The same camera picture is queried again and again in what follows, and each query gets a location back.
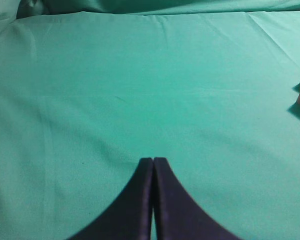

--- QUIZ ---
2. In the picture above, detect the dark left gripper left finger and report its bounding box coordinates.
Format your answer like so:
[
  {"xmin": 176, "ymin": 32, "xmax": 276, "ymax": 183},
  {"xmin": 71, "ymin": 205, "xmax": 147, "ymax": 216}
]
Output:
[{"xmin": 69, "ymin": 158, "xmax": 153, "ymax": 240}]

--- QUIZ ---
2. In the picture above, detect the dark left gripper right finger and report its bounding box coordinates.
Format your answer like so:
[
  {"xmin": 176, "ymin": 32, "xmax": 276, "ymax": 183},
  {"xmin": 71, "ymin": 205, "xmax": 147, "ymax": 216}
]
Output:
[{"xmin": 153, "ymin": 157, "xmax": 239, "ymax": 240}]

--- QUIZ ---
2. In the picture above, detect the green cloth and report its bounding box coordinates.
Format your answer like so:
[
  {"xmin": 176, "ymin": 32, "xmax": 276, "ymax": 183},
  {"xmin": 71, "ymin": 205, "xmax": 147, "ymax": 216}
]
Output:
[{"xmin": 0, "ymin": 0, "xmax": 300, "ymax": 240}]

